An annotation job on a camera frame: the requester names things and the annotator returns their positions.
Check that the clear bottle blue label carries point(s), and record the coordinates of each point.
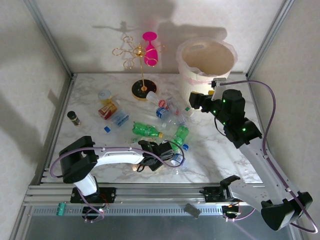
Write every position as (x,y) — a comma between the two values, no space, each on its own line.
(162,113)
(178,160)

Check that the clear bottle green cap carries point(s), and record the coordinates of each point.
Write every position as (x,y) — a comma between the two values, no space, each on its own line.
(187,108)

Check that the green bottle yellow cap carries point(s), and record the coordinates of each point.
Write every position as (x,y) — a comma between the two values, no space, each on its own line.
(146,130)
(180,135)

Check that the clear bottle white green label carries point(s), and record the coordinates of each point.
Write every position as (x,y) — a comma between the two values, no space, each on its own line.
(136,140)

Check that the brown chocolate drink bottle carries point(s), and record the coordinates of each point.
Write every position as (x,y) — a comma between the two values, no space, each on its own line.
(137,168)

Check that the crushed clear plastic bottle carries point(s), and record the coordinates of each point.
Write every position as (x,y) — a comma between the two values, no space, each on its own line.
(175,105)

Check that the clear bottle red label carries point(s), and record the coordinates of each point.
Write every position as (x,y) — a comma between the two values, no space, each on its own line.
(160,101)

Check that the crushed bottle blue print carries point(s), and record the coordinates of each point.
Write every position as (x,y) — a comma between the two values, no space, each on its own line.
(121,118)

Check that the red yellow snack pack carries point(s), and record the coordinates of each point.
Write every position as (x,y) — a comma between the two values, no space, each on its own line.
(107,110)

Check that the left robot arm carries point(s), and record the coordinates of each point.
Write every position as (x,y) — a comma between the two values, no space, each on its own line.
(115,156)

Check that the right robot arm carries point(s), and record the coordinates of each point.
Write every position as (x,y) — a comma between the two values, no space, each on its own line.
(262,170)

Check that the white plastic bin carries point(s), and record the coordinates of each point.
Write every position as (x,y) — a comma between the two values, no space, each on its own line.
(195,85)

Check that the small black clip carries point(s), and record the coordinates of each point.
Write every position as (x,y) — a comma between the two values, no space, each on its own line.
(192,210)

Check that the pink wine glass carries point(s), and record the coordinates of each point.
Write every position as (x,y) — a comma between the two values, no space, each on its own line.
(151,56)

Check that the yellow can silver lid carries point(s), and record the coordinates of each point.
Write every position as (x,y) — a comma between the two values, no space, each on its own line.
(105,97)

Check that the steel base sheet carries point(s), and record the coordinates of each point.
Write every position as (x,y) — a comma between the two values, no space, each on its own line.
(160,230)

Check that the black spice jar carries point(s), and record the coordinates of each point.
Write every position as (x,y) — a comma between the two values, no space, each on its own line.
(73,118)

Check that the green connector block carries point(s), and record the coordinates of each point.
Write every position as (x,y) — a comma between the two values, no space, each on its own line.
(61,209)

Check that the aluminium table side rail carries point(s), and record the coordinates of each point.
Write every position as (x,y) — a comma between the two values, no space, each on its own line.
(253,97)
(60,112)

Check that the aluminium mounting rail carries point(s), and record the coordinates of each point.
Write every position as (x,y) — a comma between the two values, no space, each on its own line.
(160,193)

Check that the aluminium frame post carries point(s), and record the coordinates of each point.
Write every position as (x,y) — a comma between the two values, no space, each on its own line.
(269,37)
(50,37)

